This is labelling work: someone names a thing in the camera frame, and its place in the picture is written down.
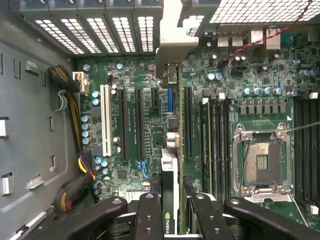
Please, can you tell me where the locking lever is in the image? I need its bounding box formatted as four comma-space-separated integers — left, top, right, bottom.
286, 123, 320, 132

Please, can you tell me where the silver socket cover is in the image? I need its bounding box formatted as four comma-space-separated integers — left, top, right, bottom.
241, 186, 296, 204

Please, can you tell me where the black open PC case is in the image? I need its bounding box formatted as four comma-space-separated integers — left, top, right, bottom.
0, 0, 320, 240

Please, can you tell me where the white expansion slot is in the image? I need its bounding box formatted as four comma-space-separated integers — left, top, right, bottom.
99, 84, 113, 158

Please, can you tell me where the red black twisted wire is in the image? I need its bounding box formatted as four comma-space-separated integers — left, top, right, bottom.
222, 0, 315, 63

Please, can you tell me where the blue expansion slot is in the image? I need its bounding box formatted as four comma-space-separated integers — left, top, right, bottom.
167, 87, 175, 113

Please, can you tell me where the green motherboard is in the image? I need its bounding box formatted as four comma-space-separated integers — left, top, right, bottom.
74, 32, 320, 226

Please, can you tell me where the CPU socket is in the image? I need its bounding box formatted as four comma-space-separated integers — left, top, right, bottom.
232, 122, 293, 202

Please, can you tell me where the short black expansion slot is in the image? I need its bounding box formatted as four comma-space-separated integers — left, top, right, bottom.
150, 87, 160, 110

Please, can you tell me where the braided power cable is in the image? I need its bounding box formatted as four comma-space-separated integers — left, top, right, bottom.
47, 64, 97, 216

